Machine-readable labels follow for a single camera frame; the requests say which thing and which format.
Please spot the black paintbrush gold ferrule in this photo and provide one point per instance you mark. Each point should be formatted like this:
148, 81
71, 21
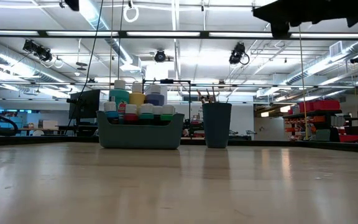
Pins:
200, 96
208, 96

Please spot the dark blue-grey cup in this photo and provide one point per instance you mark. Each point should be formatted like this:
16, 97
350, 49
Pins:
217, 124

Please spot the small green paint bottle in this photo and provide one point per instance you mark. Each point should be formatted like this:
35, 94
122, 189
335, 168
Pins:
168, 110

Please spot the small dark teal paint bottle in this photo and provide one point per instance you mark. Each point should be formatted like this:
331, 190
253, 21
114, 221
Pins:
158, 111

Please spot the small maroon paint bottle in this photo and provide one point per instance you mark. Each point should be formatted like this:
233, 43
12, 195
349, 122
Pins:
131, 110

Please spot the small blue paint bottle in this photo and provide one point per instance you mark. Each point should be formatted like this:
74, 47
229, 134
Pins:
110, 109

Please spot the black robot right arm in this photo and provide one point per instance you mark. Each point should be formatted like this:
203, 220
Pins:
337, 9

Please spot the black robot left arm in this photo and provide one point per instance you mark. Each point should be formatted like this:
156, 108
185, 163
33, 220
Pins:
73, 3

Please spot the paint bottles in bin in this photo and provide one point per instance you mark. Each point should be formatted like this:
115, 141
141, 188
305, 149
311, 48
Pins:
166, 81

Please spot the large yellow paint bottle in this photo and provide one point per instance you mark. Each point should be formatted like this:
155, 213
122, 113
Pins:
137, 96

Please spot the red storage bin shelf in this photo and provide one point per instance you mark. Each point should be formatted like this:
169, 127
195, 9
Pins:
325, 105

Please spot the grey-blue plastic caddy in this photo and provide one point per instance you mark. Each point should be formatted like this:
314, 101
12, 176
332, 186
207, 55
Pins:
140, 137

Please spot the black monitor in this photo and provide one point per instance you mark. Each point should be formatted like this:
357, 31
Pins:
84, 104

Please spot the black overhead frame beam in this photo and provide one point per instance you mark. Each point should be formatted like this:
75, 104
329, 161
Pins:
322, 35

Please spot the black overhead camera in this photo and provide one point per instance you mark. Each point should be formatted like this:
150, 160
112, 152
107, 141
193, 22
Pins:
238, 53

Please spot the black ceiling camera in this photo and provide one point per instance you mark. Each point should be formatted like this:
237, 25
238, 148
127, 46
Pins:
159, 56
357, 59
37, 51

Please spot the black aluminium rig frame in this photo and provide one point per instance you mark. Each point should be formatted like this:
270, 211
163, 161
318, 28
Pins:
291, 143

